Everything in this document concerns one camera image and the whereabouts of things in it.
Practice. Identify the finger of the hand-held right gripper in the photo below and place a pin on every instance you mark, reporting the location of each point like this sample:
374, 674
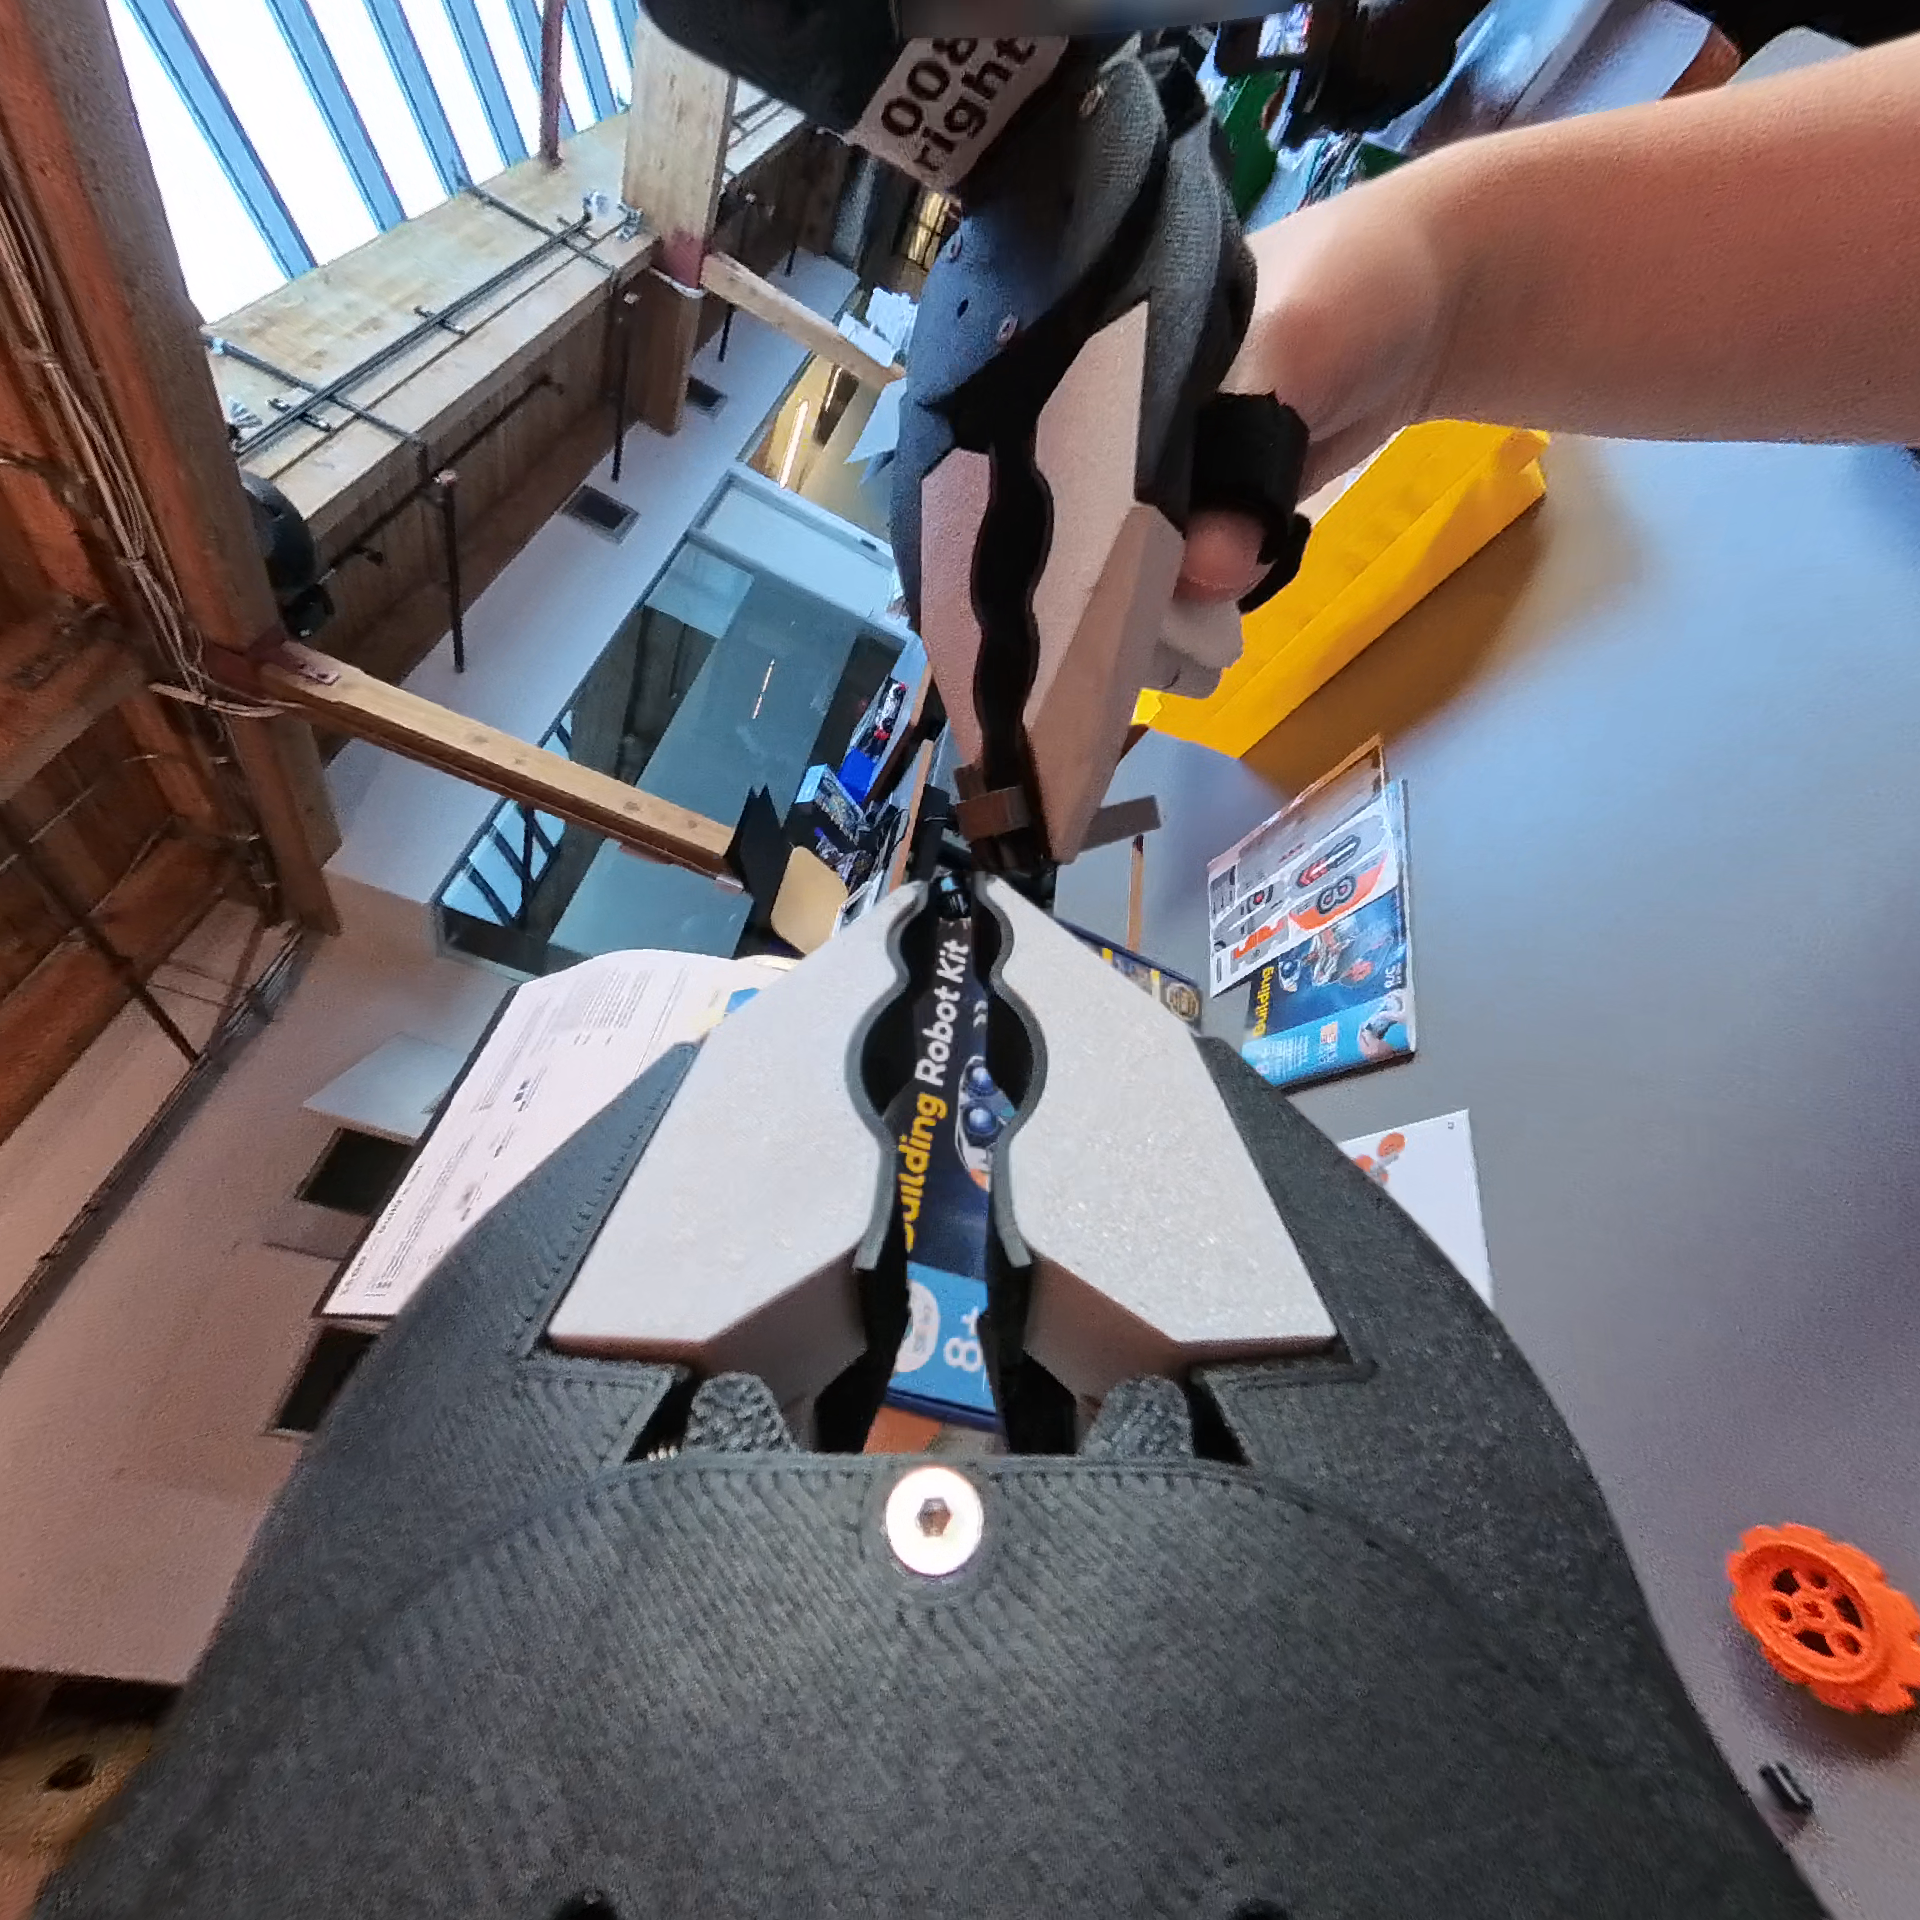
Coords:
953, 600
1109, 600

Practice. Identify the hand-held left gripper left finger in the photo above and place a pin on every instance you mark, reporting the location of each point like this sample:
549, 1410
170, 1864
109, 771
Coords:
734, 1185

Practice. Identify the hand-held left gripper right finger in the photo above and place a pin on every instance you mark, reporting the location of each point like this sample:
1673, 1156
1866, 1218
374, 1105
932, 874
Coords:
1156, 1200

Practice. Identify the small grey toy part assembly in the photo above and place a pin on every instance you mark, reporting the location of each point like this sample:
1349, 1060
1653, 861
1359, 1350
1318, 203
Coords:
1004, 819

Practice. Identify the person's right forearm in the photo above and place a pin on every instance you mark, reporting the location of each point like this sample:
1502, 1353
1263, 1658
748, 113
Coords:
1695, 254

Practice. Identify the person's right hand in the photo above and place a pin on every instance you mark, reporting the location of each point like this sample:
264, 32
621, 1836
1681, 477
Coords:
1365, 316

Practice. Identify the robot kit box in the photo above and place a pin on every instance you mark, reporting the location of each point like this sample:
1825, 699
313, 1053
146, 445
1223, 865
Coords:
944, 1200

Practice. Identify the glass partition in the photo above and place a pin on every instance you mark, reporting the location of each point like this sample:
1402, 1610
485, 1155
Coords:
720, 705

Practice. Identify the open instruction booklet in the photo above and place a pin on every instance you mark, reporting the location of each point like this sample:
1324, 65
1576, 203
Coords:
1424, 1200

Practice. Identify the yellow plastic bin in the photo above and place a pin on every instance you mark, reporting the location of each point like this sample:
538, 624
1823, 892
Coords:
1382, 600

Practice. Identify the colourful leaflet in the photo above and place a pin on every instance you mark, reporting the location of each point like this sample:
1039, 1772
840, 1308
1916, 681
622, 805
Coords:
1319, 930

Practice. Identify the wooden brace beam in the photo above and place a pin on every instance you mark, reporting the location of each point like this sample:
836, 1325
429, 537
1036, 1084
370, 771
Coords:
494, 757

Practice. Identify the skylight window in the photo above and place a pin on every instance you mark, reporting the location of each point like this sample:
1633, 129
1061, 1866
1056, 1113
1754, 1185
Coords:
376, 106

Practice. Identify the orange toy wheel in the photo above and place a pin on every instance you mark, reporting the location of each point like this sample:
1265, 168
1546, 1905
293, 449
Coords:
1823, 1628

